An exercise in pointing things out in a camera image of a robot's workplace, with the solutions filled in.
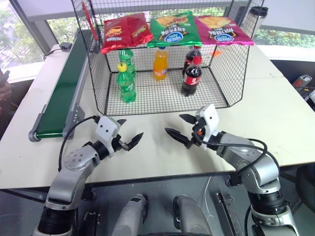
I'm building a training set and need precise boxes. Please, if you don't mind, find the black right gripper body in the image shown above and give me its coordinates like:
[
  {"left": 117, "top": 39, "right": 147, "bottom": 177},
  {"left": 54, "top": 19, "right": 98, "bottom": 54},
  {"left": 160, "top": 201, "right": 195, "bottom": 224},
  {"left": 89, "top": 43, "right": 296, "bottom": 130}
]
[{"left": 189, "top": 117, "right": 207, "bottom": 148}]

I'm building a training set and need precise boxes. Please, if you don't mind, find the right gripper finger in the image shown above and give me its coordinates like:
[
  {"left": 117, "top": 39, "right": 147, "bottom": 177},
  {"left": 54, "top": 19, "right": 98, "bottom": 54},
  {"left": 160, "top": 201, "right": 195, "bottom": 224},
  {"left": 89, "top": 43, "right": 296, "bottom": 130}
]
[
  {"left": 164, "top": 127, "right": 193, "bottom": 148},
  {"left": 179, "top": 113, "right": 198, "bottom": 125}
]

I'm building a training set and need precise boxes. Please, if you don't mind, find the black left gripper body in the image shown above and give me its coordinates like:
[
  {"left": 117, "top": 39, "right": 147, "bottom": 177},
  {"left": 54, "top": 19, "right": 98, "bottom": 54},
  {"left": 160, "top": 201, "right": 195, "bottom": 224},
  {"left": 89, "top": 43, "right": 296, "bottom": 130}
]
[{"left": 112, "top": 134, "right": 130, "bottom": 152}]

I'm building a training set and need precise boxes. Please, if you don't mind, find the green conveyor belt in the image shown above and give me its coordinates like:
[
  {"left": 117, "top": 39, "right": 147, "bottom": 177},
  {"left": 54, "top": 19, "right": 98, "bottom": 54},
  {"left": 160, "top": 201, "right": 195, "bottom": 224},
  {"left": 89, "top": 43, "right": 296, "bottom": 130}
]
[{"left": 28, "top": 28, "right": 99, "bottom": 143}]

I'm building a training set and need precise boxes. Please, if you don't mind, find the red diagonal metal bar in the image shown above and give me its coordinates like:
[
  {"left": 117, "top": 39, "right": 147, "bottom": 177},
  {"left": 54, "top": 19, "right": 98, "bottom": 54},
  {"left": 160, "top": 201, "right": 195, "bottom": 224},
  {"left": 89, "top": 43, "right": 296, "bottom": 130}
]
[{"left": 82, "top": 1, "right": 99, "bottom": 40}]

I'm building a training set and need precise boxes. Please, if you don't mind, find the green soda bottle yellow cap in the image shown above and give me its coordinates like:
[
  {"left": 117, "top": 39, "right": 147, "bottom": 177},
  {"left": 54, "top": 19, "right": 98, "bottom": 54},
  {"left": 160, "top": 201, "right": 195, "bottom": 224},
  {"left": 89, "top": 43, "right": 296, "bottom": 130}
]
[{"left": 116, "top": 62, "right": 137, "bottom": 104}]

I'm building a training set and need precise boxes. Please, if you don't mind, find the cola bottle red cap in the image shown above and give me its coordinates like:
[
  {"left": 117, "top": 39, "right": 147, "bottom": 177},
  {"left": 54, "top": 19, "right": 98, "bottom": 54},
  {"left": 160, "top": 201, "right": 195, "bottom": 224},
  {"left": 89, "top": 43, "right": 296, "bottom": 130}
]
[
  {"left": 183, "top": 45, "right": 203, "bottom": 74},
  {"left": 180, "top": 57, "right": 203, "bottom": 97}
]

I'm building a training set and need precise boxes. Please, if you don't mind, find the orange soda bottle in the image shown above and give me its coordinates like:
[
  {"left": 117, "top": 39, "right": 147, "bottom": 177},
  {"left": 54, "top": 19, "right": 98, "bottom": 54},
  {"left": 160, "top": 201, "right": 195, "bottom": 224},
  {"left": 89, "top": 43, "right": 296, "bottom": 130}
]
[{"left": 152, "top": 46, "right": 170, "bottom": 82}]

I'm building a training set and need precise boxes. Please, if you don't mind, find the grey rounded robot leg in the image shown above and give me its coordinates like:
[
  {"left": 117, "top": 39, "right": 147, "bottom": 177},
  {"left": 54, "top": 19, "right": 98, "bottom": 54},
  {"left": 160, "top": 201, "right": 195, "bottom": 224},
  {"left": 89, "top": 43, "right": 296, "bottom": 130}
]
[
  {"left": 172, "top": 195, "right": 219, "bottom": 236},
  {"left": 112, "top": 192, "right": 149, "bottom": 236}
]

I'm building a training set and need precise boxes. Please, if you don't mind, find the red chips bag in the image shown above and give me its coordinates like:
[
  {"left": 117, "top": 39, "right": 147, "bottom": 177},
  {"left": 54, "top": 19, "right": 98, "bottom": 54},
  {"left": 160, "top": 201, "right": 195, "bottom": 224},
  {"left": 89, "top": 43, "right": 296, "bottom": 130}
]
[
  {"left": 126, "top": 12, "right": 154, "bottom": 47},
  {"left": 100, "top": 17, "right": 132, "bottom": 55}
]

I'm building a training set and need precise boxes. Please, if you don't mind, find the green chips bag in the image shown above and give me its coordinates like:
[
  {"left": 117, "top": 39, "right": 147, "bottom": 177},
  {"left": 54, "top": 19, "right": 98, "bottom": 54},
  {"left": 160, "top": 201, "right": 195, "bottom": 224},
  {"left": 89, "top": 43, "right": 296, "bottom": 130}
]
[{"left": 147, "top": 10, "right": 203, "bottom": 49}]

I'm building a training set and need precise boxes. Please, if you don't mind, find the magenta chips bag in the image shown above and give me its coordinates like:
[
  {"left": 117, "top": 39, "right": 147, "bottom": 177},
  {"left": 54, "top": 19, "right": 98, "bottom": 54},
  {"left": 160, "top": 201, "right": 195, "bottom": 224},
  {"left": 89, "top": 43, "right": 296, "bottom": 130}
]
[{"left": 196, "top": 15, "right": 255, "bottom": 47}]

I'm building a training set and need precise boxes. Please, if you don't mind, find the grey red power tool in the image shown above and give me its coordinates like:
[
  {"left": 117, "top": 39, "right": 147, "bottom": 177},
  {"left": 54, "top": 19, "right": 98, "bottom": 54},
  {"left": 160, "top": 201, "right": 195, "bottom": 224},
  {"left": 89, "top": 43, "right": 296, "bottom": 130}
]
[{"left": 292, "top": 74, "right": 314, "bottom": 89}]

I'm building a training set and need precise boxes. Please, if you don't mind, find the ribbed tumbler black lid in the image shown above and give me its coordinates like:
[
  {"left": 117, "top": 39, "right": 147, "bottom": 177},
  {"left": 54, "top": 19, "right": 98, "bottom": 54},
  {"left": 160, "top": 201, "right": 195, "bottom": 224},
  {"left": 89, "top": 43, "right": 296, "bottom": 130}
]
[{"left": 242, "top": 6, "right": 269, "bottom": 38}]

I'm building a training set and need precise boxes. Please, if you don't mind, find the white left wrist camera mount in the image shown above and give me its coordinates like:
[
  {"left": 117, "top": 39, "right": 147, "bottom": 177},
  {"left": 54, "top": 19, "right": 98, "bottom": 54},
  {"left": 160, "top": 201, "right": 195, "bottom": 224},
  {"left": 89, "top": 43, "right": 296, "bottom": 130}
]
[{"left": 95, "top": 117, "right": 122, "bottom": 158}]

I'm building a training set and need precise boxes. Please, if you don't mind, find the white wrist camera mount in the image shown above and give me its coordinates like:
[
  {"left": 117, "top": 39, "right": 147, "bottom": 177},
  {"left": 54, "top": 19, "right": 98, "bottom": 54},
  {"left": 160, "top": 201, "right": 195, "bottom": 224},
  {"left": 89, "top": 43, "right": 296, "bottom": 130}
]
[
  {"left": 95, "top": 117, "right": 122, "bottom": 158},
  {"left": 195, "top": 103, "right": 220, "bottom": 151}
]

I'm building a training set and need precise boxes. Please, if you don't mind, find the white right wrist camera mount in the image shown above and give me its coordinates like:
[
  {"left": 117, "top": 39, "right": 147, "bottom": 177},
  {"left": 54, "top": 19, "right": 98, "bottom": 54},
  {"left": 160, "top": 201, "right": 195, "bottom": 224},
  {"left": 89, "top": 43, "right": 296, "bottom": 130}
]
[{"left": 195, "top": 103, "right": 220, "bottom": 151}]

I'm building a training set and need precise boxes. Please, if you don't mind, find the black wire rack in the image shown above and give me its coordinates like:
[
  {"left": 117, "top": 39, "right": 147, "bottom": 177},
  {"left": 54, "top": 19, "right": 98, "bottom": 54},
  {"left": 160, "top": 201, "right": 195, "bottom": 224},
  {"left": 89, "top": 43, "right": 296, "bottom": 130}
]
[{"left": 70, "top": 0, "right": 266, "bottom": 117}]

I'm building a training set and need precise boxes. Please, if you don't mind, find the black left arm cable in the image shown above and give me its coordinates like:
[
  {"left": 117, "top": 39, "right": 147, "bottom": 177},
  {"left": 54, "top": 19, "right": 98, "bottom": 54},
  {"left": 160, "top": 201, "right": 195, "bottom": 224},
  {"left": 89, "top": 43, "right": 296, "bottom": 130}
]
[{"left": 58, "top": 115, "right": 99, "bottom": 173}]

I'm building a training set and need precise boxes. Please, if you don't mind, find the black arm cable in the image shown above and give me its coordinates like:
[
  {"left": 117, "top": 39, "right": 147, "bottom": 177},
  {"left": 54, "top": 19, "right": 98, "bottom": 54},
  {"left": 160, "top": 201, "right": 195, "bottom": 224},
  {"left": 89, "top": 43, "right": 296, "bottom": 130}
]
[
  {"left": 58, "top": 115, "right": 99, "bottom": 173},
  {"left": 201, "top": 138, "right": 269, "bottom": 185}
]

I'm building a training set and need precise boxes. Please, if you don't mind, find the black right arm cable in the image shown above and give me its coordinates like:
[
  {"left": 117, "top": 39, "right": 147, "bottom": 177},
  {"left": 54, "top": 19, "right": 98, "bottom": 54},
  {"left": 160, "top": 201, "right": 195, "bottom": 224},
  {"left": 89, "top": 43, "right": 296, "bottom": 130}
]
[{"left": 201, "top": 138, "right": 269, "bottom": 185}]

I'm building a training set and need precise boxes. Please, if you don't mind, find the thin white cable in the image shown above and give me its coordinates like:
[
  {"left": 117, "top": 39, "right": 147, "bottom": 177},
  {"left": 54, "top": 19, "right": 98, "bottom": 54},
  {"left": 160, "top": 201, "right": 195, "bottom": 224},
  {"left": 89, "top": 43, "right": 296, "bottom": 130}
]
[{"left": 203, "top": 176, "right": 215, "bottom": 220}]

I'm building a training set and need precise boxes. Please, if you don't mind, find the black metal bracket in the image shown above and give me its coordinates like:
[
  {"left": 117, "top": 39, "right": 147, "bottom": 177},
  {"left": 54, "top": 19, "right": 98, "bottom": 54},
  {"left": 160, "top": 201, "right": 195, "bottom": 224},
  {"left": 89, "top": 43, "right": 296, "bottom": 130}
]
[{"left": 215, "top": 192, "right": 238, "bottom": 236}]

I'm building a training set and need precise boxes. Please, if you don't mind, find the black adapter cable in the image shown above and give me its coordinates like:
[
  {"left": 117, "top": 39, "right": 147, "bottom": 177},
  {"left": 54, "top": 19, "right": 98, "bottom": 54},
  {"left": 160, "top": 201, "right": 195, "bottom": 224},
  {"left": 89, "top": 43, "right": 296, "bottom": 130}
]
[{"left": 43, "top": 47, "right": 62, "bottom": 61}]

